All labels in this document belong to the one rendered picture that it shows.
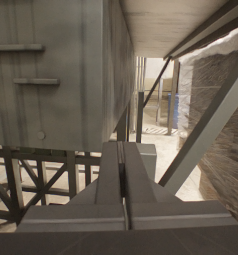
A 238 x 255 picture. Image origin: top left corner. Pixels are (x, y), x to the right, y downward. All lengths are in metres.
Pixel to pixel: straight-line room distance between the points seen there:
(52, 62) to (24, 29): 0.05
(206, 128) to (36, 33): 0.23
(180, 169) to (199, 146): 0.04
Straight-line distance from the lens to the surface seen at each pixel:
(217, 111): 0.25
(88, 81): 0.22
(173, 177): 0.27
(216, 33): 0.75
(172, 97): 2.95
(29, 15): 0.25
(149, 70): 3.20
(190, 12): 0.57
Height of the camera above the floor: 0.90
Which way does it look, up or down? 16 degrees down
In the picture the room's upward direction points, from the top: 2 degrees clockwise
